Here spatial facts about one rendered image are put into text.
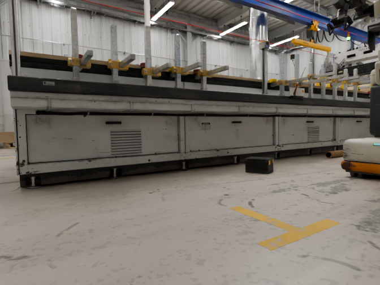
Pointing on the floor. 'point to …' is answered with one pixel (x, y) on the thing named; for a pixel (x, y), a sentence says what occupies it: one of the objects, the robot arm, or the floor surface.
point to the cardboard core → (334, 154)
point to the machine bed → (162, 131)
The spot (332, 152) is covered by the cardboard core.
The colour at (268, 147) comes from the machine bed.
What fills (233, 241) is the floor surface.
